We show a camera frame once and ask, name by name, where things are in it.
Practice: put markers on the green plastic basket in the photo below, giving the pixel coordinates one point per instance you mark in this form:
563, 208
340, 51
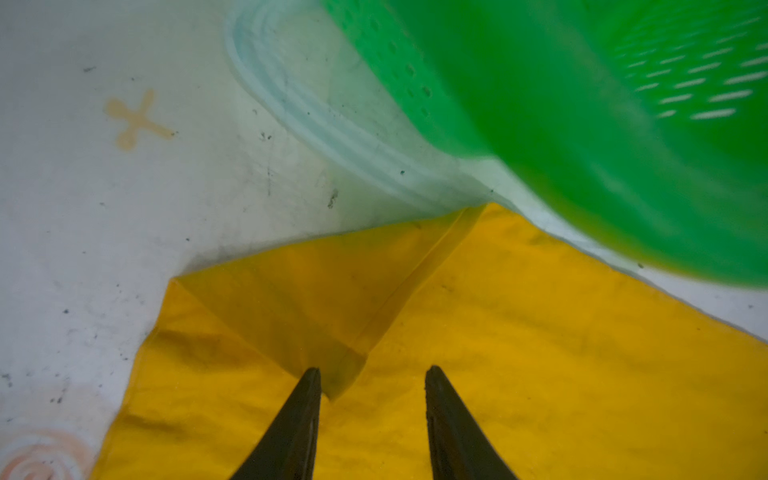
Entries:
641, 123

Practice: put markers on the yellow t-shirt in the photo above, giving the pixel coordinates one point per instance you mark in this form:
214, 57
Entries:
571, 368

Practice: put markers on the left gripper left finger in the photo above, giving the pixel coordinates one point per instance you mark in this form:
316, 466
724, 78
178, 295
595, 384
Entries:
287, 450

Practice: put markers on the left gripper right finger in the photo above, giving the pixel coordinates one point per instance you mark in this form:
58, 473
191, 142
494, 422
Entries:
458, 447

